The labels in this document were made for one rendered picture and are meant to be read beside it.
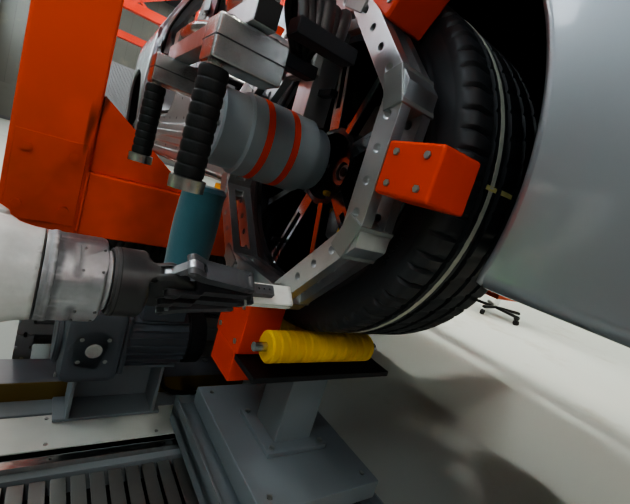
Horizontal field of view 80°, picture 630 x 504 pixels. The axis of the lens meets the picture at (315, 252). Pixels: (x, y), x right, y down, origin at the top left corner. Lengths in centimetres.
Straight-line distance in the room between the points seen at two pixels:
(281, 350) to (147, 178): 64
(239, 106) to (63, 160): 55
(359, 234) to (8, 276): 37
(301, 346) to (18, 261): 45
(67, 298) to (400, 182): 37
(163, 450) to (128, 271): 76
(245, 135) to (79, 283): 34
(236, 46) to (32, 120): 67
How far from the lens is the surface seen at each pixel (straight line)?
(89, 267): 42
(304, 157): 67
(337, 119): 81
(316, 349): 72
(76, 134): 108
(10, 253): 41
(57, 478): 109
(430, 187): 45
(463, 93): 58
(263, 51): 50
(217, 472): 99
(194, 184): 47
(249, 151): 63
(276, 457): 93
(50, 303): 43
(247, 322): 72
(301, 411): 94
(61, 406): 122
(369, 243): 52
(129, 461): 111
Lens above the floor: 79
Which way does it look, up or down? 9 degrees down
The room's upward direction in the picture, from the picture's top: 17 degrees clockwise
